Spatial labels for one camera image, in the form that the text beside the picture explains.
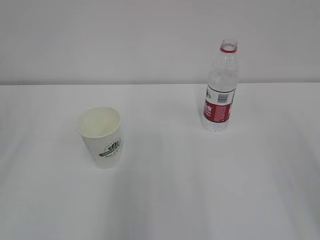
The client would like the white paper cup green logo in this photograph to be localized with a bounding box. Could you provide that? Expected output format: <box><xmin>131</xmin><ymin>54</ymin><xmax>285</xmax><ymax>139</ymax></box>
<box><xmin>75</xmin><ymin>106</ymin><xmax>123</xmax><ymax>169</ymax></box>

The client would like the clear water bottle red label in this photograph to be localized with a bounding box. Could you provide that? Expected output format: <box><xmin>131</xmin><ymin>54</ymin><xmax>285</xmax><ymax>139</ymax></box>
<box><xmin>201</xmin><ymin>39</ymin><xmax>239</xmax><ymax>133</ymax></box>

